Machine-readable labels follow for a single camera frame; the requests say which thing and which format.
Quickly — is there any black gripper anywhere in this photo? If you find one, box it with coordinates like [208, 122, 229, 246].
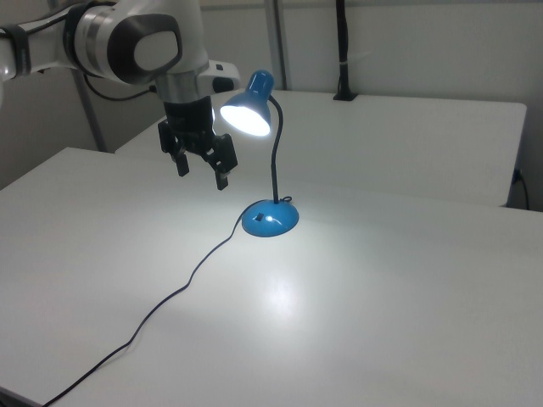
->
[157, 95, 239, 192]

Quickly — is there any blue gooseneck desk lamp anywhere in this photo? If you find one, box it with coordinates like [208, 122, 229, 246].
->
[219, 70, 301, 239]

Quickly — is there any white desk with side panel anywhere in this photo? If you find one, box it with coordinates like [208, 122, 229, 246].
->
[114, 84, 529, 209]

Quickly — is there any black clamped pole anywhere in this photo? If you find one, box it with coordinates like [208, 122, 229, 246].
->
[332, 0, 360, 103]

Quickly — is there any grey metal partition post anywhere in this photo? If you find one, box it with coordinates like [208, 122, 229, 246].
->
[264, 0, 294, 92]
[72, 70, 108, 153]

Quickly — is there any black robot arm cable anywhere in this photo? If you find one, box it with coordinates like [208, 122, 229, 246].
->
[81, 72, 156, 102]

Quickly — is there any black lamp power cable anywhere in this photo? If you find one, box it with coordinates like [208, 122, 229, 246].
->
[41, 202, 260, 407]

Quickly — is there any black cable at desk side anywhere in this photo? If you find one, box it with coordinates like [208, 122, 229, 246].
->
[512, 168, 532, 210]

